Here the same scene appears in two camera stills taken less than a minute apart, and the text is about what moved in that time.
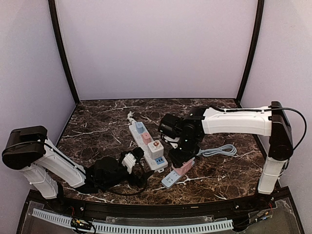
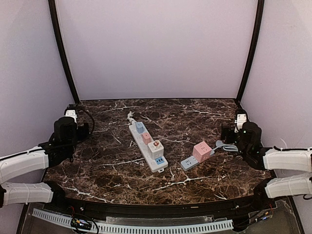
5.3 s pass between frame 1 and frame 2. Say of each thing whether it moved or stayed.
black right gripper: moved
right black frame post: stayed
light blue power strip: moved
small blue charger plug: stayed
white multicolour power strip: stayed
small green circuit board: stayed
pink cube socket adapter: moved
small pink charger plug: stayed
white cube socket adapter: stayed
